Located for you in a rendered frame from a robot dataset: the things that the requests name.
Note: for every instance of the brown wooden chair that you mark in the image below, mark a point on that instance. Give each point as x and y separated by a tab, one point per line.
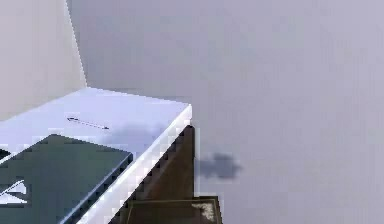
166	211

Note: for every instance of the dark green book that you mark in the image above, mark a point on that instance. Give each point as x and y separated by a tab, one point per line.
73	173

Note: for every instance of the white desk with brown sides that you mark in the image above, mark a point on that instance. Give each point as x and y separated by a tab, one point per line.
140	113

